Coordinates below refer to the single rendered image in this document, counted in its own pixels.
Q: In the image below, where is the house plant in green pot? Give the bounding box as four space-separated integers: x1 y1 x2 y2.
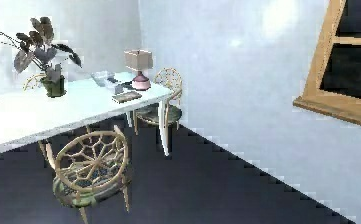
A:
0 16 83 99

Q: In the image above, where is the dark flat book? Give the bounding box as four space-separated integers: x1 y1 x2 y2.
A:
111 91 144 104

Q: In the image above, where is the wicker chair with round back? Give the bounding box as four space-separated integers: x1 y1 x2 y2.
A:
131 67 184 136
37 124 134 224

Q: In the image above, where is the table lamp with pink base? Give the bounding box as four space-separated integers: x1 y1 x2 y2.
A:
123 49 154 92

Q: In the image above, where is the white table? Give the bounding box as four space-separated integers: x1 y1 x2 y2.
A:
0 71 174 158

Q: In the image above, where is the wooden framed window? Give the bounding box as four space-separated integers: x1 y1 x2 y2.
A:
292 0 361 129

